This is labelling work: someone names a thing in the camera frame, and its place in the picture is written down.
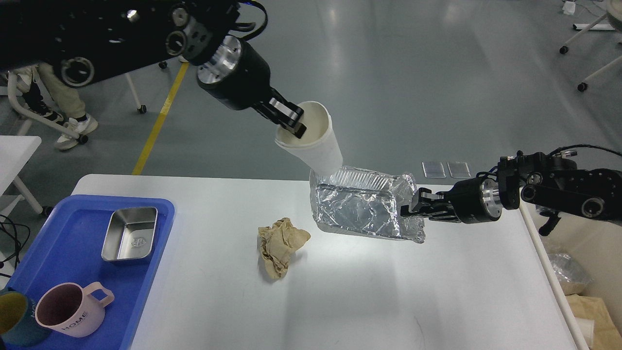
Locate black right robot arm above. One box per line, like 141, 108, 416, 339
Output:
400, 144, 622, 236

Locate brown paper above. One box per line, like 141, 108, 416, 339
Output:
566, 295, 622, 350
258, 217, 311, 280

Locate clear floor plate right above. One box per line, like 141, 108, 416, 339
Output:
447, 161, 471, 179

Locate aluminium foil container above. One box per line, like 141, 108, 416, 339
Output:
309, 166, 426, 244

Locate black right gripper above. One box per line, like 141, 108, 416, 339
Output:
400, 177, 503, 224

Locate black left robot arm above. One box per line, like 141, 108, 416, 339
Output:
0, 0, 306, 138

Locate white paper cup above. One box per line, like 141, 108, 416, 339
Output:
274, 101, 344, 176

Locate white office chair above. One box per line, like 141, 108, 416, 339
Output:
2, 71, 147, 144

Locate stainless steel rectangular tray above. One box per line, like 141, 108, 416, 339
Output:
101, 207, 158, 265

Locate clear floor plate left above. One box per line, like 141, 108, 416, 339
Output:
421, 161, 447, 179

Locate white chair base right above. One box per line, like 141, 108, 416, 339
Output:
559, 0, 622, 92

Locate crumpled plastic bag in bin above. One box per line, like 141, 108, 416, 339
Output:
547, 253, 594, 296

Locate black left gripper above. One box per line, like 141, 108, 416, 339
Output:
196, 35, 307, 139

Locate seated person khaki trousers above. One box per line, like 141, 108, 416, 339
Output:
11, 63, 99, 135

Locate blue plastic tray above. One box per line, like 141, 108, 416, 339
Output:
7, 194, 175, 350

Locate white plastic bin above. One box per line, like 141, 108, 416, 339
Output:
542, 213, 622, 331

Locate brown paper in bin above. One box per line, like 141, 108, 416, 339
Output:
566, 295, 622, 350

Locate clear floor plate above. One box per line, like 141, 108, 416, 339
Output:
447, 161, 471, 179
421, 161, 447, 179

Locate white side table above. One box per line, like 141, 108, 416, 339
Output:
0, 135, 53, 217

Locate dark teal cup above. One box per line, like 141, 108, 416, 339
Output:
0, 291, 52, 347

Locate pink mug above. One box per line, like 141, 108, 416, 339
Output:
34, 281, 115, 337

